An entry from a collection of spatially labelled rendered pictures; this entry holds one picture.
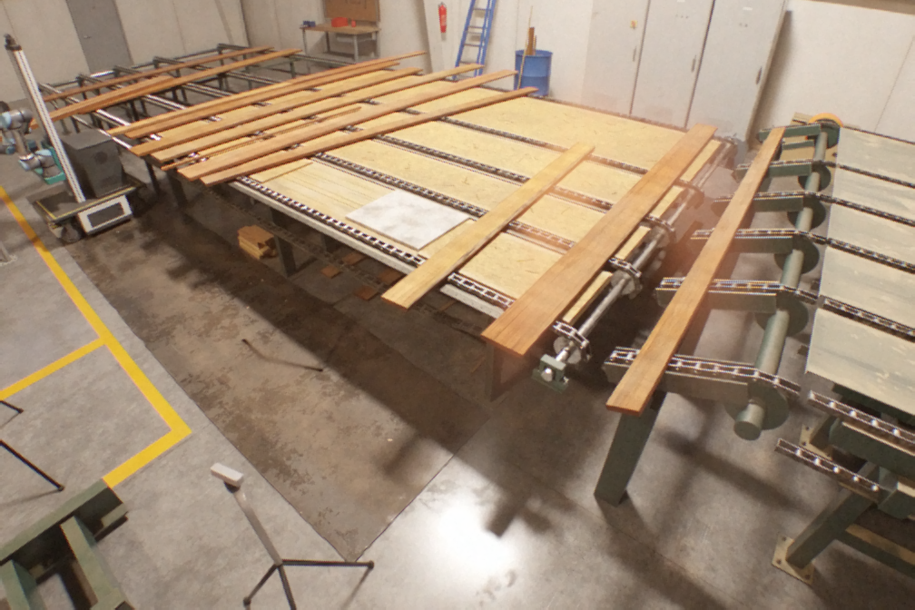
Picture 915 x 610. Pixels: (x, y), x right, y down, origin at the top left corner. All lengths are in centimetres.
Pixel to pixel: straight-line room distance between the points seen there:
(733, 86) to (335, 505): 644
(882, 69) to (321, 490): 736
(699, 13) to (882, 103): 255
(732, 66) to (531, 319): 553
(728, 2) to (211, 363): 667
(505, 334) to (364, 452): 111
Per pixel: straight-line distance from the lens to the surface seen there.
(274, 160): 387
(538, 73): 768
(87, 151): 542
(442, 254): 245
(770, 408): 195
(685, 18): 715
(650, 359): 192
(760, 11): 698
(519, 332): 200
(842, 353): 217
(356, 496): 256
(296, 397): 302
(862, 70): 759
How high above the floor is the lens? 222
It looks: 35 degrees down
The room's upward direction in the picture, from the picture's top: straight up
